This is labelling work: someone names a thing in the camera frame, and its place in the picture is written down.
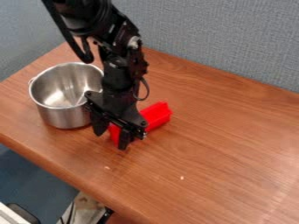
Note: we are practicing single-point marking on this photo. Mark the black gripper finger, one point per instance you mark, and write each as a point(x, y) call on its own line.
point(124, 139)
point(99, 122)

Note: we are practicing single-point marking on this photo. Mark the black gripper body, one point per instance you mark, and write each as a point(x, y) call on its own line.
point(117, 106)

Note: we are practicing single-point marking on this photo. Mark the red plastic block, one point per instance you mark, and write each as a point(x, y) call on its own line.
point(156, 115)

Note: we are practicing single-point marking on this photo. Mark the stainless steel pot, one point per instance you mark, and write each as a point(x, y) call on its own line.
point(56, 90)

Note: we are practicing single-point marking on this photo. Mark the black white floor object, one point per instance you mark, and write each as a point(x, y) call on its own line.
point(13, 214)

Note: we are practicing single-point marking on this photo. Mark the table leg frame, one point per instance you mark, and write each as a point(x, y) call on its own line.
point(84, 211)

